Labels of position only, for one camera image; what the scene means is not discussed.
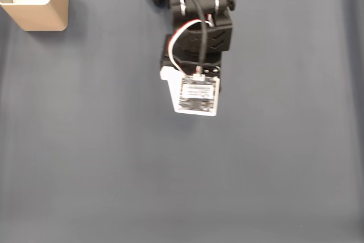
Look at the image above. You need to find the beige box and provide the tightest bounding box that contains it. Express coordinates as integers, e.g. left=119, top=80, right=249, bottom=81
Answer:
left=0, top=0, right=69, bottom=32

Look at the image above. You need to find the blue-grey table mat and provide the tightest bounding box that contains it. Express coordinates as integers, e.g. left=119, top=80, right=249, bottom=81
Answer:
left=0, top=0, right=364, bottom=243

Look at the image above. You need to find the white and red servo cable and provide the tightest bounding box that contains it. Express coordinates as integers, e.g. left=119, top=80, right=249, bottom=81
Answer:
left=168, top=19, right=214, bottom=75

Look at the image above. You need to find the black camera cable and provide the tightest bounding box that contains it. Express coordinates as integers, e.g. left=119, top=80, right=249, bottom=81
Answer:
left=169, top=0, right=209, bottom=69

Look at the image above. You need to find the camera board on white mount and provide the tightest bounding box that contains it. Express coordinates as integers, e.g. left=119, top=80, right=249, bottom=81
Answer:
left=159, top=66, right=221, bottom=117

